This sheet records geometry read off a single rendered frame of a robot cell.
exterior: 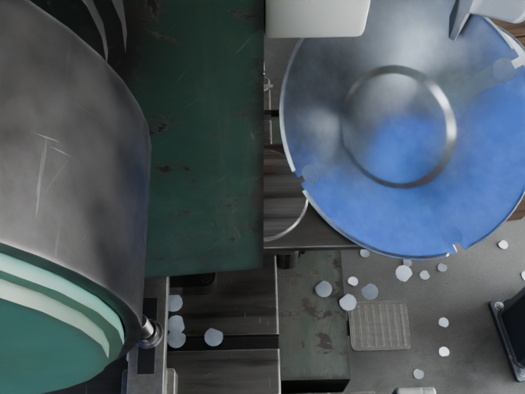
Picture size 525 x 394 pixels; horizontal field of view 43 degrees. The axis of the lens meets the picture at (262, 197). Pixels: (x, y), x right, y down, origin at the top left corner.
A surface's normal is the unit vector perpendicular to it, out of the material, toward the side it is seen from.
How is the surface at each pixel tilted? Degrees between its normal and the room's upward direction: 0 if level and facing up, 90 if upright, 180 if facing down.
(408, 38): 56
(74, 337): 90
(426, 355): 0
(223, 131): 90
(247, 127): 90
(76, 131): 64
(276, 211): 0
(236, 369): 0
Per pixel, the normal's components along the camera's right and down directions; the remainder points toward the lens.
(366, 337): 0.00, -0.44
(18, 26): 0.75, -0.30
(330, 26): 0.03, 0.90
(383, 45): -0.59, 0.29
